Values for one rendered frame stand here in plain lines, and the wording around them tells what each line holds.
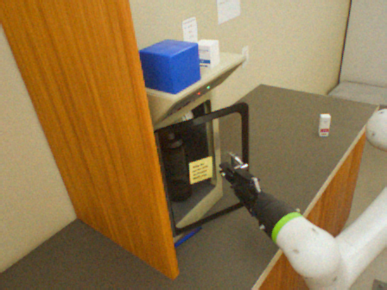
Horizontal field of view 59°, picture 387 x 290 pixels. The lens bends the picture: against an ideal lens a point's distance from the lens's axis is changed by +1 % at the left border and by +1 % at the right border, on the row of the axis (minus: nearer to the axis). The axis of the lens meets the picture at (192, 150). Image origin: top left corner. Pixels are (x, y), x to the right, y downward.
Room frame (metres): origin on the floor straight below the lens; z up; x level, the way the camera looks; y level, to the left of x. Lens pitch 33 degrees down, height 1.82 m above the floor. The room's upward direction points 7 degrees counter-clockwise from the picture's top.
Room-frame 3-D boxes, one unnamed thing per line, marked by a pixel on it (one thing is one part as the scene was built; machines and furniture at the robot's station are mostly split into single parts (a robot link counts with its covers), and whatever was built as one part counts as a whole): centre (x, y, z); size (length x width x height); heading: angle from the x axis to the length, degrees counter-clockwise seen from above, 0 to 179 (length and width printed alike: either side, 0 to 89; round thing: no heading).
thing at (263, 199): (0.66, -0.16, 1.20); 0.09 x 0.07 x 0.08; 23
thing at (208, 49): (0.88, -0.07, 1.54); 0.05 x 0.05 x 0.06; 56
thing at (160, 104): (0.85, -0.03, 1.46); 0.32 x 0.11 x 0.10; 138
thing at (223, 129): (0.83, -0.04, 1.19); 0.30 x 0.01 x 0.40; 113
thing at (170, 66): (0.78, 0.03, 1.56); 0.10 x 0.10 x 0.09; 48
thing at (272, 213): (0.59, -0.20, 1.20); 0.12 x 0.06 x 0.09; 113
